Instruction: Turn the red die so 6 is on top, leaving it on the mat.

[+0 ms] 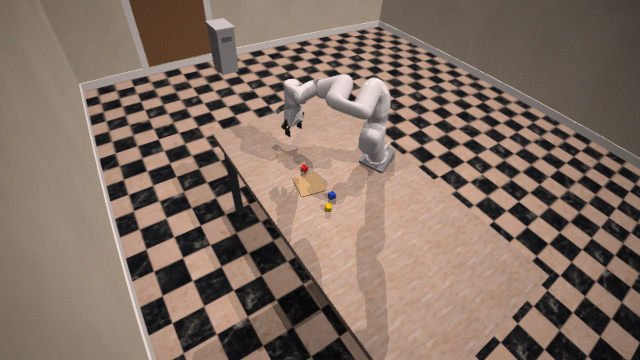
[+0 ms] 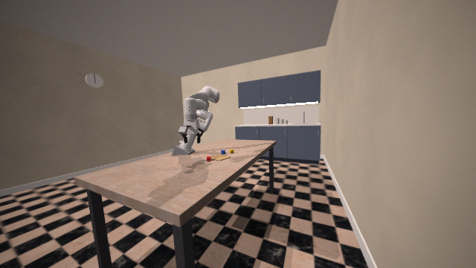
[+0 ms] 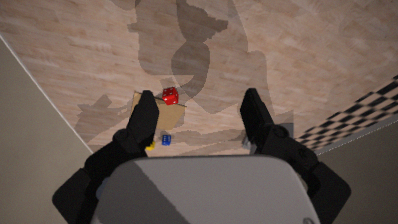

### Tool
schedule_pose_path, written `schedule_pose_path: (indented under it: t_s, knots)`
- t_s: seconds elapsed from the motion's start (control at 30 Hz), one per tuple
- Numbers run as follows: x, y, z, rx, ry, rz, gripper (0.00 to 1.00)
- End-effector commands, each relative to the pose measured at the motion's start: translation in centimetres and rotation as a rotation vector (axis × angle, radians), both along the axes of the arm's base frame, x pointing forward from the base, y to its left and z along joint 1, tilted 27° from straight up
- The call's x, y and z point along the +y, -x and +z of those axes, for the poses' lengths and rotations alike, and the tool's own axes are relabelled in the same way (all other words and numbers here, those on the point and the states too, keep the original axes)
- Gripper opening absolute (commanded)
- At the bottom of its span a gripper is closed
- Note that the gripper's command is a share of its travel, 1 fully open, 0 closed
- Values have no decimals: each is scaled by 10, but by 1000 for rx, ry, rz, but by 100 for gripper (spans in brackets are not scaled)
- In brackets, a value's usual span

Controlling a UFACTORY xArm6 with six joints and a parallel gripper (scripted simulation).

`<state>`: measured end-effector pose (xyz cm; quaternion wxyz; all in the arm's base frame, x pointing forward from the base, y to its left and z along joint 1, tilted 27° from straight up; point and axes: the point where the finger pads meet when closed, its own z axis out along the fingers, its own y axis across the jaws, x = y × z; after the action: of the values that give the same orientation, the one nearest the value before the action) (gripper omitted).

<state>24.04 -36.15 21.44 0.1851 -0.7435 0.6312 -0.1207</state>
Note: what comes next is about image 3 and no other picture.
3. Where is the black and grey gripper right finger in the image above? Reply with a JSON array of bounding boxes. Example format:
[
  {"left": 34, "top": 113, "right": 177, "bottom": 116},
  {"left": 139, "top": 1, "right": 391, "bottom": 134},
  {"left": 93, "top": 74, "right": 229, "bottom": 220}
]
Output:
[{"left": 240, "top": 88, "right": 351, "bottom": 224}]

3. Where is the tan square mat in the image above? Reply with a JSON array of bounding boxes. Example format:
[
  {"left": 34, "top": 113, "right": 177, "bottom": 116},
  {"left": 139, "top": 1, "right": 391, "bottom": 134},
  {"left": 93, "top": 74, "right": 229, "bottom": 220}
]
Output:
[{"left": 131, "top": 92, "right": 186, "bottom": 131}]

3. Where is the red die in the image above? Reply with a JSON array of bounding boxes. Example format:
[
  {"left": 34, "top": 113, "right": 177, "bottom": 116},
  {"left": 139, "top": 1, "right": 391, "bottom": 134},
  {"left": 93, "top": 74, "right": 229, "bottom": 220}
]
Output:
[{"left": 162, "top": 87, "right": 179, "bottom": 105}]

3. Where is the yellow die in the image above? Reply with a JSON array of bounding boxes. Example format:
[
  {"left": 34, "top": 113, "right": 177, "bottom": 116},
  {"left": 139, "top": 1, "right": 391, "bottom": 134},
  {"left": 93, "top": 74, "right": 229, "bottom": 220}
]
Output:
[{"left": 146, "top": 141, "right": 155, "bottom": 150}]

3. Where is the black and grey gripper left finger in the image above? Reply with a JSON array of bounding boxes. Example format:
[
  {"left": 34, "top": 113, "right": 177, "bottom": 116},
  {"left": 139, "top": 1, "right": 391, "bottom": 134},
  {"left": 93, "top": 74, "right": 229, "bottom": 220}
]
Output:
[{"left": 52, "top": 90, "right": 159, "bottom": 224}]

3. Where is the blue die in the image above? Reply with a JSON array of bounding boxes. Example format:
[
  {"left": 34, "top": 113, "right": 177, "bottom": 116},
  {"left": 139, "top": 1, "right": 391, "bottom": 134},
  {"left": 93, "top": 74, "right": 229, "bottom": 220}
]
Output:
[{"left": 162, "top": 135, "right": 171, "bottom": 146}]

